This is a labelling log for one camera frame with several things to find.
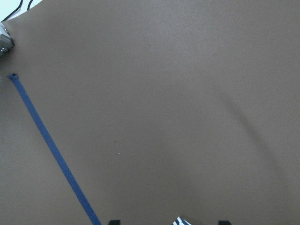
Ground aluminium frame post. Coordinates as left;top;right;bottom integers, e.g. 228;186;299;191
0;22;15;57

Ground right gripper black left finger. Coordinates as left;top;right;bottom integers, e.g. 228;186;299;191
108;220;120;225

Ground black cables behind post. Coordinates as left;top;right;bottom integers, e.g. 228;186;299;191
1;0;35;23

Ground blue tape grid lines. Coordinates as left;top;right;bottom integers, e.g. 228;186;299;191
7;73;101;225

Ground blue white striped polo shirt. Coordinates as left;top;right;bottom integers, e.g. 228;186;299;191
172;217;192;225

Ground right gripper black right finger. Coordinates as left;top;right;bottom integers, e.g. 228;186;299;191
218;220;231;225

